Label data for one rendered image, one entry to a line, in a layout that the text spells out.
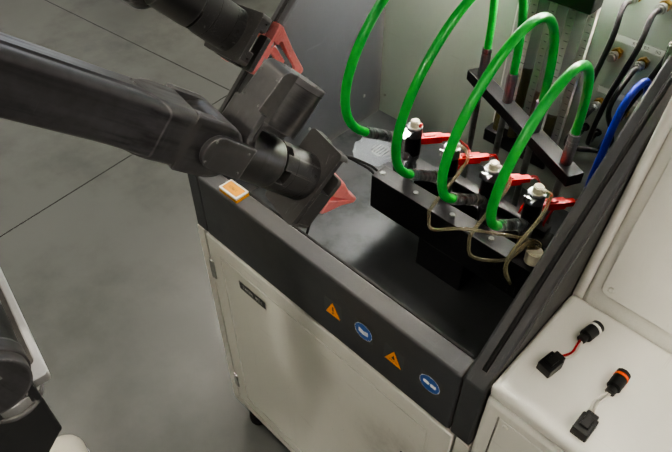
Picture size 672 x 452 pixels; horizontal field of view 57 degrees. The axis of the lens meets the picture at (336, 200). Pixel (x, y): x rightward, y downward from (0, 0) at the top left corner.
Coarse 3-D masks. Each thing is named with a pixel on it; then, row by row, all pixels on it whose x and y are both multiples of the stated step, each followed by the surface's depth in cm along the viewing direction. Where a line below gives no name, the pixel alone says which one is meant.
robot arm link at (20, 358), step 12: (0, 348) 55; (12, 348) 56; (0, 360) 54; (12, 360) 55; (24, 360) 57; (0, 372) 55; (12, 372) 56; (24, 372) 56; (0, 384) 56; (12, 384) 56; (24, 384) 57; (0, 396) 56; (12, 396) 57; (0, 408) 57
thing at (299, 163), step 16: (288, 144) 67; (304, 144) 73; (320, 144) 71; (288, 160) 66; (304, 160) 68; (320, 160) 71; (336, 160) 69; (288, 176) 67; (304, 176) 68; (320, 176) 70; (272, 192) 74; (288, 192) 69; (304, 192) 70; (288, 208) 72; (304, 208) 70; (288, 224) 71
